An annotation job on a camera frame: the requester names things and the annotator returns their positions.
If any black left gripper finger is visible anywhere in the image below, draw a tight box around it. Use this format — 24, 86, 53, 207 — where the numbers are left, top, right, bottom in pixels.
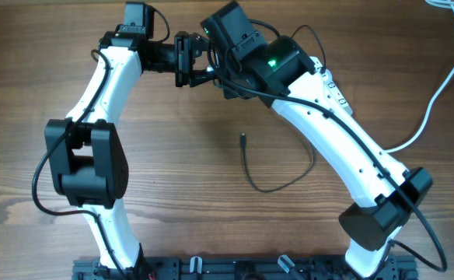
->
188, 69, 217, 87
194, 35, 211, 53

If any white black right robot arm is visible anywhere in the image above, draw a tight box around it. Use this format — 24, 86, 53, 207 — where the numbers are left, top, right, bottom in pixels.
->
201, 2, 433, 278

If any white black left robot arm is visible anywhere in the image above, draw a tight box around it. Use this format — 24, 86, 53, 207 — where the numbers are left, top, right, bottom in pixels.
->
32, 2, 214, 279

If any white power strip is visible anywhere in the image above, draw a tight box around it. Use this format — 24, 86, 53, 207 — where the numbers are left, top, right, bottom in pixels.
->
309, 56, 353, 116

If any black USB charger cable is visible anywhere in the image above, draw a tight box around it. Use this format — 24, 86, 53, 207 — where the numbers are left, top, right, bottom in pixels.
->
240, 23, 327, 194

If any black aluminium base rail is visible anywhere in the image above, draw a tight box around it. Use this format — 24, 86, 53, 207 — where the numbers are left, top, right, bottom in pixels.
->
72, 254, 419, 280

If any white power strip cord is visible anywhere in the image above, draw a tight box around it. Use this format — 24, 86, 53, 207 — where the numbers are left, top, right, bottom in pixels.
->
384, 0, 454, 153

